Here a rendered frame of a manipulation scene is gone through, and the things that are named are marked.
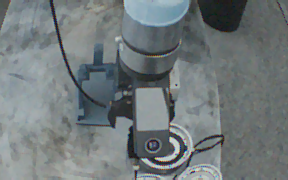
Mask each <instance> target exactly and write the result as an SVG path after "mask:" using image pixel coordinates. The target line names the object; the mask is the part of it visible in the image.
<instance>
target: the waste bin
mask: <svg viewBox="0 0 288 180"><path fill-rule="evenodd" d="M248 1H249V0H197V2H198V6H199V10H200V13H201V15H202V19H203V21H204V22H205V23H207V24H208V25H209V26H211V27H213V28H215V29H217V30H219V31H222V32H232V31H236V30H237V29H238V28H239V25H240V22H241V19H242V16H243V13H244V10H245V7H246V5H247V2H248Z"/></svg>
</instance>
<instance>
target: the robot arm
mask: <svg viewBox="0 0 288 180"><path fill-rule="evenodd" d="M191 2H192V0H124V6H125V9H124V13H123V18H122V29H121V35H120V36H117V37H115V42H116V43H119V49H117V52H116V65H115V77H116V78H115V82H116V94H115V100H110V102H109V103H108V105H107V120H108V121H109V123H110V125H111V127H113V128H114V129H115V131H116V133H117V134H120V135H121V136H123V137H124V138H125V139H129V133H130V129H129V127H130V126H132V125H133V140H134V152H135V154H136V155H137V156H138V157H140V158H141V159H154V158H164V157H166V156H167V155H168V154H169V152H170V141H169V139H170V123H171V122H172V121H173V119H174V118H175V101H174V100H173V96H172V94H171V93H170V86H171V84H170V74H169V73H171V72H172V69H173V67H174V65H175V63H176V60H177V59H178V55H179V49H180V45H181V38H182V32H183V26H184V21H185V17H186V14H187V13H188V10H189V8H190V5H191Z"/></svg>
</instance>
